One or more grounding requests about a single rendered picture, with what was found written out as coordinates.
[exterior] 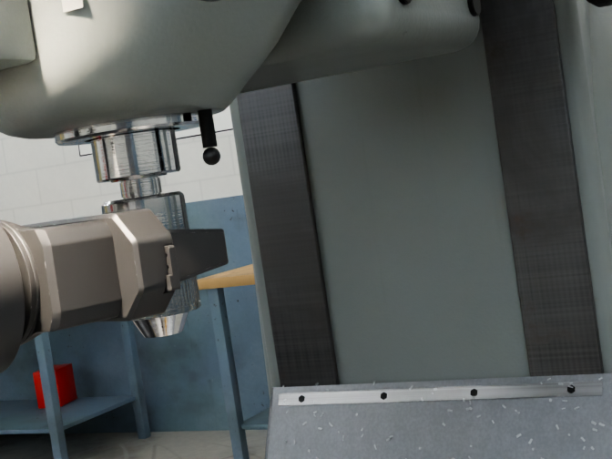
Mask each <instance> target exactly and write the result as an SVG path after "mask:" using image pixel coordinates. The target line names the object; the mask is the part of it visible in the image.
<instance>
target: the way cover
mask: <svg viewBox="0 0 612 459"><path fill-rule="evenodd" d="M601 377H603V379H601V380H598V379H599V378H601ZM548 378H551V379H550V380H547V379H548ZM541 382H542V384H541ZM558 383H563V385H558ZM412 385H413V388H412V389H411V391H410V390H409V388H410V387H411V386H412ZM568 385H569V386H572V387H573V388H570V387H568ZM434 388H437V390H436V391H434ZM327 389H329V391H328V392H327ZM432 393H433V394H432ZM472 396H475V399H473V397H472ZM421 398H423V401H422V400H421ZM463 398H464V400H465V402H463ZM285 399H286V400H285ZM549 399H552V402H549ZM283 400H285V401H284V402H285V404H283ZM314 400H315V402H314V403H313V401H314ZM469 400H471V404H470V401H469ZM562 400H567V402H562ZM502 405H504V406H505V407H506V408H504V407H503V406H502ZM578 406H579V408H578V409H576V410H574V408H576V407H578ZM469 407H472V408H473V409H472V410H467V411H466V408H469ZM562 408H566V409H563V410H562ZM288 410H289V411H288ZM447 410H453V411H452V412H447ZM515 410H517V412H520V413H517V412H516V411H515ZM287 411H288V412H287ZM315 411H317V413H313V412H315ZM286 412H287V413H286ZM322 413H324V414H323V416H322V417H321V415H322ZM314 414H315V416H316V417H315V416H314ZM355 414H358V415H357V416H356V415H355ZM477 415H481V416H480V417H478V418H477V417H476V416H477ZM492 420H493V421H494V422H495V423H493V422H492ZM306 421H307V423H306V424H305V425H302V424H303V423H305V422H306ZM592 421H593V422H595V423H597V425H594V424H592V423H591V422H592ZM329 423H331V424H332V425H333V426H330V425H329ZM443 423H444V424H445V426H444V425H443ZM599 423H602V424H604V425H605V427H604V426H602V425H599ZM556 425H558V427H559V430H557V428H556ZM319 427H320V428H322V430H320V429H318V428H319ZM362 428H363V429H362ZM593 428H595V429H597V432H596V431H593V430H592V429H593ZM361 429H362V431H361ZM338 431H339V432H340V433H338ZM362 434H363V435H362ZM518 434H521V436H519V437H518V438H517V437H516V436H517V435H518ZM568 434H570V436H569V435H568ZM343 435H344V441H343V440H342V436H343ZM391 435H393V437H391V440H390V441H386V439H388V438H390V436H391ZM581 437H583V438H584V439H585V441H584V442H583V440H582V439H581ZM530 439H533V441H532V443H530V444H529V443H528V442H529V441H530ZM285 440H287V443H285ZM294 440H296V444H294ZM374 445H375V446H376V448H377V450H375V447H374ZM470 445H471V446H472V447H470ZM584 446H585V447H586V448H585V450H583V447H584ZM591 446H593V447H594V448H595V450H594V451H593V450H592V449H591V448H590V447H591ZM419 447H422V448H421V450H419ZM532 448H534V451H532ZM309 449H310V450H311V451H310V452H308V450H309ZM316 456H317V457H318V458H319V459H405V458H407V459H452V458H454V459H469V457H468V456H470V457H471V458H472V459H541V457H542V458H544V459H612V373H597V374H576V375H554V376H532V377H510V378H488V379H466V380H444V381H423V382H380V383H375V384H374V385H373V383H358V384H336V385H317V386H316V385H314V386H293V387H284V388H283V387H271V389H270V409H269V419H268V429H267V439H266V448H265V458H264V459H316Z"/></svg>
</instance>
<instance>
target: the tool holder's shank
mask: <svg viewBox="0 0 612 459"><path fill-rule="evenodd" d="M165 175H167V173H162V174H155V175H148V176H142V177H135V178H124V179H119V180H113V181H111V183H116V182H120V183H119V187H120V193H121V198H123V199H131V198H137V197H144V196H149V195H156V194H161V192H162V188H161V183H160V178H159V177H160V176H165Z"/></svg>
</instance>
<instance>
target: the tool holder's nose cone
mask: <svg viewBox="0 0 612 459"><path fill-rule="evenodd" d="M188 314H189V312H184V313H181V314H176V315H171V316H167V317H161V318H156V319H148V320H141V321H133V322H134V324H135V325H136V326H137V328H138V329H139V331H140V332H141V334H142V335H143V336H144V337H145V338H156V337H163V336H168V335H172V334H176V333H179V332H182V331H183V329H184V325H185V322H186V319H187V317H188Z"/></svg>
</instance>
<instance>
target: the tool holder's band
mask: <svg viewBox="0 0 612 459"><path fill-rule="evenodd" d="M184 208H186V202H185V197H184V193H182V192H181V191H174V192H169V193H162V194H156V195H149V196H144V197H137V198H131V199H120V200H113V201H107V202H104V203H103V204H102V205H101V211H102V214H108V213H116V212H122V211H130V210H136V209H150V210H151V211H152V212H153V213H159V212H164V211H170V210H175V209H184Z"/></svg>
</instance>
